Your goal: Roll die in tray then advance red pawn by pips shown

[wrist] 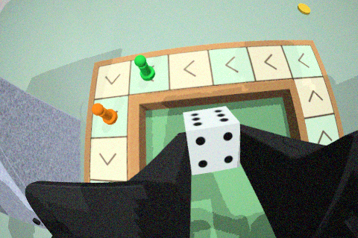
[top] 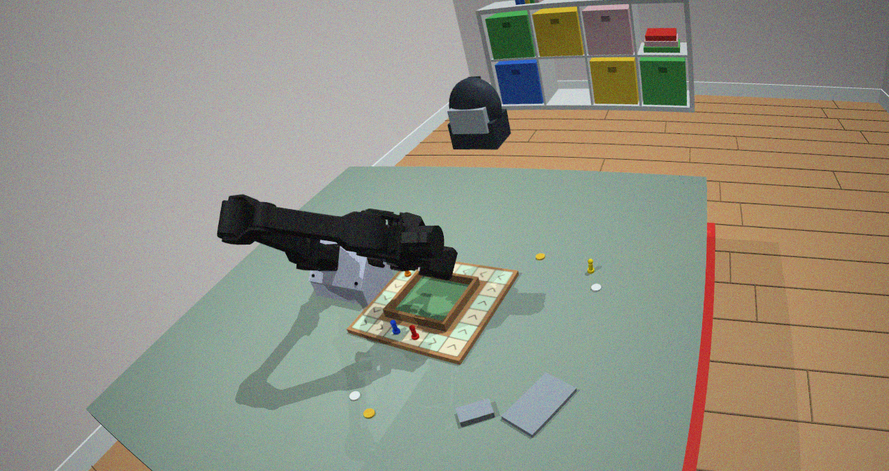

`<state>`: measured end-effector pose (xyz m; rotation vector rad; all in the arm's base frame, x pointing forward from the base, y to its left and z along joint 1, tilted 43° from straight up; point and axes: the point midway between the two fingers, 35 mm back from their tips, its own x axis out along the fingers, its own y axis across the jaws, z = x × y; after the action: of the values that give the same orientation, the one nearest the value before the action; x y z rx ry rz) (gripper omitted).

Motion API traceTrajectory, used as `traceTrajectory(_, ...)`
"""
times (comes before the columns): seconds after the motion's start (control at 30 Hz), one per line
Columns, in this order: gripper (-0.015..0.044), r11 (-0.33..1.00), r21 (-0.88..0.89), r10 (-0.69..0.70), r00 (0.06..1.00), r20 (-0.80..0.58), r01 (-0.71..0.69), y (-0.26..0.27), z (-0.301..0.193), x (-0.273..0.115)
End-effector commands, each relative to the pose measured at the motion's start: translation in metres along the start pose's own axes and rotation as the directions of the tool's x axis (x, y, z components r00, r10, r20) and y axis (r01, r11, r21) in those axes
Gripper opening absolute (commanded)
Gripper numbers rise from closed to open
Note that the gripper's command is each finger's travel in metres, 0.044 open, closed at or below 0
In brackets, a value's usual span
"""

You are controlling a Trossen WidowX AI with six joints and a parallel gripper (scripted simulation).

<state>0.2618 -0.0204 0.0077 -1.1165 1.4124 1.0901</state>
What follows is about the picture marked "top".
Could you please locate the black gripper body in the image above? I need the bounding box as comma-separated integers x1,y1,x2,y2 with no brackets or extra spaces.
367,246,458,280

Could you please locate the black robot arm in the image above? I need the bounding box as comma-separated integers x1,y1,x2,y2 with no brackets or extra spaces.
217,194,445,272

